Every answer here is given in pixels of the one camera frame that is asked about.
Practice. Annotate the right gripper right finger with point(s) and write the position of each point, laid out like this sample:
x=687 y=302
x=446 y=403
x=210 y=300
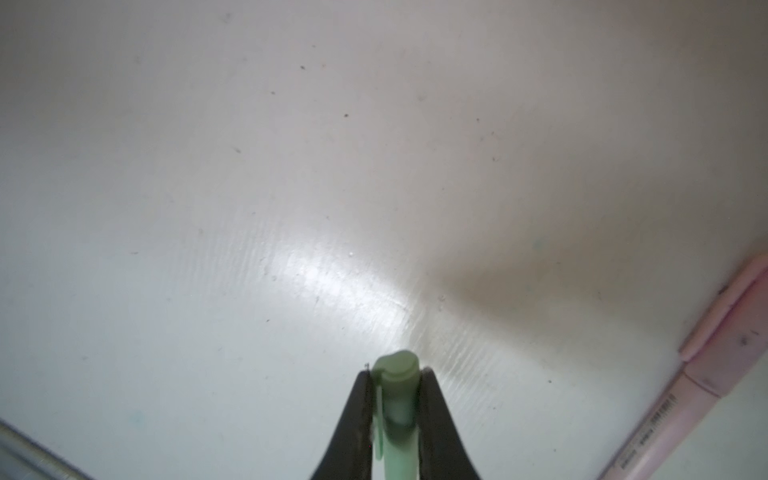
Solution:
x=442 y=455

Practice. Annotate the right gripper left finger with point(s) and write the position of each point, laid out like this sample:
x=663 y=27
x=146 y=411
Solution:
x=350 y=451

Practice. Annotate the green pen cap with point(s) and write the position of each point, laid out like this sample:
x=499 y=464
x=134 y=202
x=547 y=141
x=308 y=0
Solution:
x=396 y=378

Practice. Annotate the pink pen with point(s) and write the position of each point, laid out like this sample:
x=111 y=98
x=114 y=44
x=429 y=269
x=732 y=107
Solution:
x=724 y=346

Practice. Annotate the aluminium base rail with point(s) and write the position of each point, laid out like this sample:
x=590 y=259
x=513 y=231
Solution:
x=23 y=458

